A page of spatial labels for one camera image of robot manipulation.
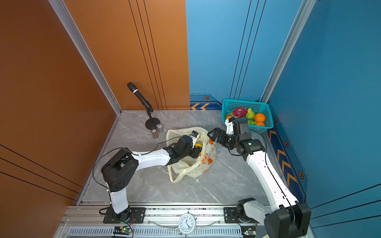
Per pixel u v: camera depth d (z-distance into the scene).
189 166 0.80
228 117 1.09
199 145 0.87
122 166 0.54
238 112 1.12
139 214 0.75
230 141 0.63
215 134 0.67
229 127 0.70
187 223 0.68
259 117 1.05
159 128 1.05
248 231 0.70
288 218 0.37
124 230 0.71
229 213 0.74
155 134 1.00
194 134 0.80
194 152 0.81
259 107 1.15
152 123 1.10
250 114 1.11
